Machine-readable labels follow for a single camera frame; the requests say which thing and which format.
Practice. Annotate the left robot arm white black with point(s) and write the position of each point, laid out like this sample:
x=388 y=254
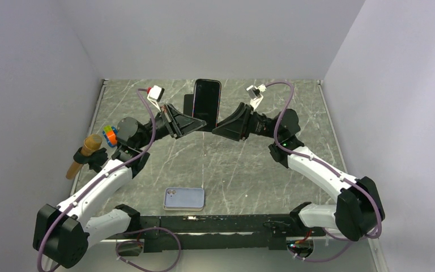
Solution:
x=130 y=157

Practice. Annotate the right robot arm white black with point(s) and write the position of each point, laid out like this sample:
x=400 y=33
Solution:
x=358 y=210

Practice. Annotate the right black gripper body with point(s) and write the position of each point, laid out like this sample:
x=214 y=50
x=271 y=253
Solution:
x=259 y=125

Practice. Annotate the orange blue toy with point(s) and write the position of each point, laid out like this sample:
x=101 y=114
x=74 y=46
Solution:
x=110 y=135

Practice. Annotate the white phone case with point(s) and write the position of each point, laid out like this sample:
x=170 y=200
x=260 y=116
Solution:
x=183 y=208

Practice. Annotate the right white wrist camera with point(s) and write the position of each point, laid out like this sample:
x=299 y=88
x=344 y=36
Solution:
x=256 y=95

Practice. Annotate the wooden mallet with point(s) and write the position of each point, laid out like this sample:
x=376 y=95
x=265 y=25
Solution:
x=90 y=145

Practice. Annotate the black round stand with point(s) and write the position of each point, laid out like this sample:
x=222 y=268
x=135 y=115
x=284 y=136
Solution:
x=95 y=161

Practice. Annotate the black base frame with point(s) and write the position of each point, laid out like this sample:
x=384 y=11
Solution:
x=271 y=231

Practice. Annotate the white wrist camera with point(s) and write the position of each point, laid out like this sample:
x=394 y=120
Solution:
x=256 y=95
x=154 y=95

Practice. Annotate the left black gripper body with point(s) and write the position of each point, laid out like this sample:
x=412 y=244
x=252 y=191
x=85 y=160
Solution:
x=165 y=125

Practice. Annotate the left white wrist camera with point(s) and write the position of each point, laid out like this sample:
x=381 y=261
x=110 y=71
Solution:
x=154 y=95

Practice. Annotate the black phone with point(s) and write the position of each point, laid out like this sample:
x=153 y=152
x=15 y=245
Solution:
x=206 y=102
x=188 y=104

